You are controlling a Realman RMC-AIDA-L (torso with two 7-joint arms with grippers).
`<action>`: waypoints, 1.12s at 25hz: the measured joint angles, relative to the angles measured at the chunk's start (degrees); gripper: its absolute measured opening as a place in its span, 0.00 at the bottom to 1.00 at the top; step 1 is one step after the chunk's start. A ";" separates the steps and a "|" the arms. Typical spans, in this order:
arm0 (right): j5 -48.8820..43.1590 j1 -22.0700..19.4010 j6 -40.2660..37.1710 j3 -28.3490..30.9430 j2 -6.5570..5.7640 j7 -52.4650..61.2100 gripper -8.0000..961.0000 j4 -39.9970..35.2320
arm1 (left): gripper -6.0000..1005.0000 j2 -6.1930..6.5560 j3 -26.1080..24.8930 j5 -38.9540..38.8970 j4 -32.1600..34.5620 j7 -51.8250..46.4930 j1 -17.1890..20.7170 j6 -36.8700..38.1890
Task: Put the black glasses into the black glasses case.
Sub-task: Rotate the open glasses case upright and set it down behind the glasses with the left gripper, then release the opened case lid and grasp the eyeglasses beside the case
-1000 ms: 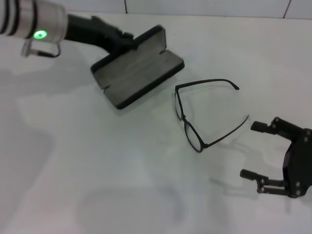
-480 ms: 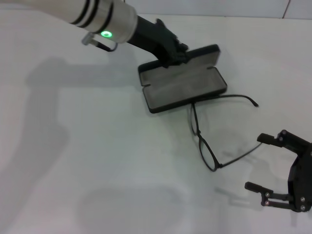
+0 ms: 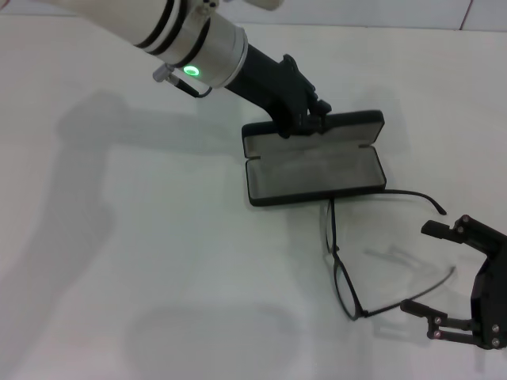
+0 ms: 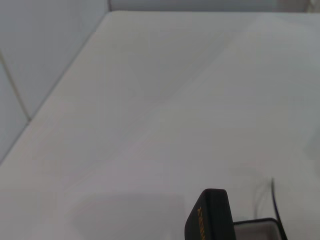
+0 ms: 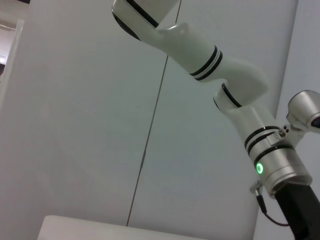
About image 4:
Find black glasses case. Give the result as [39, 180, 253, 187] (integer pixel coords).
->
[183, 188, 288, 240]

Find black glasses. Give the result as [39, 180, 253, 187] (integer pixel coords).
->
[271, 176, 282, 222]

